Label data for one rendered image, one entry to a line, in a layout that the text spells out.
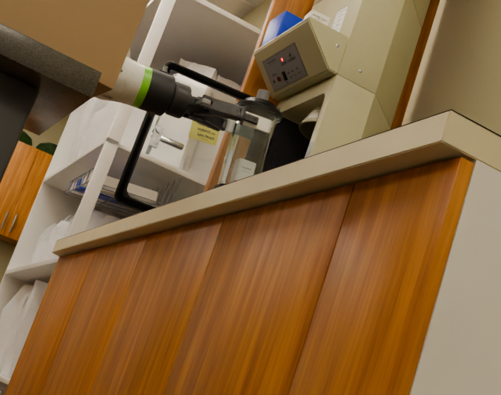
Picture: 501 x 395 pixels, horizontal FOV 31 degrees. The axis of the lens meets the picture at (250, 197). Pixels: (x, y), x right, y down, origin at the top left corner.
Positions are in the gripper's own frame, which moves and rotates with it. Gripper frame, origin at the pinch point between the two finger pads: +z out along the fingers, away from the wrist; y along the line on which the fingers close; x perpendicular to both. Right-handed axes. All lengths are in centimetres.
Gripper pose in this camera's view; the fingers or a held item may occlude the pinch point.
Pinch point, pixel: (252, 127)
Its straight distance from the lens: 207.1
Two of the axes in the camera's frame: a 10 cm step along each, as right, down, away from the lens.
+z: 8.9, 3.0, 3.3
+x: -2.5, 9.5, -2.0
